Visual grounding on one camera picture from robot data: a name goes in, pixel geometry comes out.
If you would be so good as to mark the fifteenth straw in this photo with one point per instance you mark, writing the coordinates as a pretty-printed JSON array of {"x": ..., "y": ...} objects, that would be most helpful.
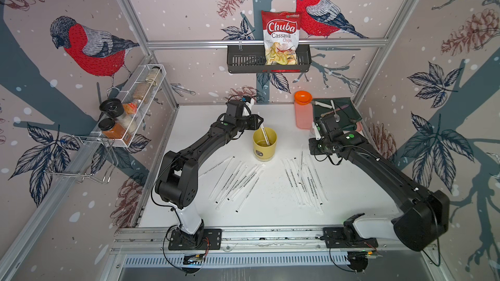
[{"x": 215, "y": 166}]

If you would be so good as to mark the wooden spoon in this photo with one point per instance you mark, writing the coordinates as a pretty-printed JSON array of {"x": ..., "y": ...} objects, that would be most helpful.
[{"x": 337, "y": 109}]

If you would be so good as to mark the white handle knife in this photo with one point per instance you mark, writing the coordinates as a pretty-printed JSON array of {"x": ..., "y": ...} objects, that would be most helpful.
[{"x": 321, "y": 104}]

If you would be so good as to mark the fourteenth straw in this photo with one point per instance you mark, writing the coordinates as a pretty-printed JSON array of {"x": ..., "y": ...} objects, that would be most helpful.
[{"x": 248, "y": 193}]

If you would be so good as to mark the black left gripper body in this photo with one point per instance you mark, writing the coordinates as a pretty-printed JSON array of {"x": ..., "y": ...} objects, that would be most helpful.
[{"x": 250, "y": 123}]

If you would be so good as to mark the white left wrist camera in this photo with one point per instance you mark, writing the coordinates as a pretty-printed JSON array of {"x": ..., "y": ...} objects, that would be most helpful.
[{"x": 249, "y": 102}]

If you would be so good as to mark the Chuba cassava chips bag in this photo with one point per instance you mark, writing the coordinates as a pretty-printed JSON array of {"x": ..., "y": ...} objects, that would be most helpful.
[{"x": 281, "y": 37}]

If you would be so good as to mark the twelfth straw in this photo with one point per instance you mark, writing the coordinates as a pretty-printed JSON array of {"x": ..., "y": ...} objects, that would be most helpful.
[{"x": 313, "y": 188}]

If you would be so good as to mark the yellow straw cup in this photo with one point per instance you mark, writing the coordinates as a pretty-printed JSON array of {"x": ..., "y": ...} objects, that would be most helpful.
[{"x": 260, "y": 150}]

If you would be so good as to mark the white wire spice rack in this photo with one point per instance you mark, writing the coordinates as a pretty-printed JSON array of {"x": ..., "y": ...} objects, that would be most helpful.
[{"x": 136, "y": 100}]

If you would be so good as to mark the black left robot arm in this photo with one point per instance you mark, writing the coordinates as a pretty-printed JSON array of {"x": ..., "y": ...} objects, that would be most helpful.
[{"x": 178, "y": 179}]

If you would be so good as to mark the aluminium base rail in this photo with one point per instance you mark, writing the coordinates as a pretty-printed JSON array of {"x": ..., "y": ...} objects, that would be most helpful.
[{"x": 247, "y": 246}]

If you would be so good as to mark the bundle wrapped straws in cup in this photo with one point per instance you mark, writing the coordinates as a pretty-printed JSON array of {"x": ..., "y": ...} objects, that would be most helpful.
[{"x": 265, "y": 135}]

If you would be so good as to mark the black wall basket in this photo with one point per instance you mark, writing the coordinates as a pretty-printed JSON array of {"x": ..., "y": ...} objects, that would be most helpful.
[{"x": 249, "y": 59}]

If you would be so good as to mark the orange spice jar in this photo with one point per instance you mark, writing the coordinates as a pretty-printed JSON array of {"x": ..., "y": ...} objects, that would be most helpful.
[{"x": 113, "y": 130}]

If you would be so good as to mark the thirteenth straw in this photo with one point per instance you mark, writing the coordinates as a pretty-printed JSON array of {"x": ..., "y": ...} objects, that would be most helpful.
[{"x": 301, "y": 168}]

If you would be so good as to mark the black lid spice jar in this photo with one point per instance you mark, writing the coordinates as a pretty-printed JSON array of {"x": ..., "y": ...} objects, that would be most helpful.
[{"x": 112, "y": 107}]

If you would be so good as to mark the orange bowl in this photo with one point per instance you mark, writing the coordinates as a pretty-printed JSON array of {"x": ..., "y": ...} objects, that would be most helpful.
[{"x": 302, "y": 98}]

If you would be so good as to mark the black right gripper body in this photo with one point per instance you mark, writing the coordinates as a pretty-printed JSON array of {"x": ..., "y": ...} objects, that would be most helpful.
[{"x": 318, "y": 147}]

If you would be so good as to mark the eleventh straw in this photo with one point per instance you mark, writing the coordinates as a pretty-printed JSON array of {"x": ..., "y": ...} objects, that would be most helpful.
[{"x": 317, "y": 179}]

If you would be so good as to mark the metal spoon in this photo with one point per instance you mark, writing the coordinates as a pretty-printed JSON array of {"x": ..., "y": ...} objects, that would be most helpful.
[{"x": 336, "y": 116}]

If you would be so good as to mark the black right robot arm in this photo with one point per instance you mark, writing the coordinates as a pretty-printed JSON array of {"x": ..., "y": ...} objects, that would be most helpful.
[{"x": 423, "y": 215}]

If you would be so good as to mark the green mat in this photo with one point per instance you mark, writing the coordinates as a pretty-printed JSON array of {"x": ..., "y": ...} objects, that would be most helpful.
[{"x": 348, "y": 116}]

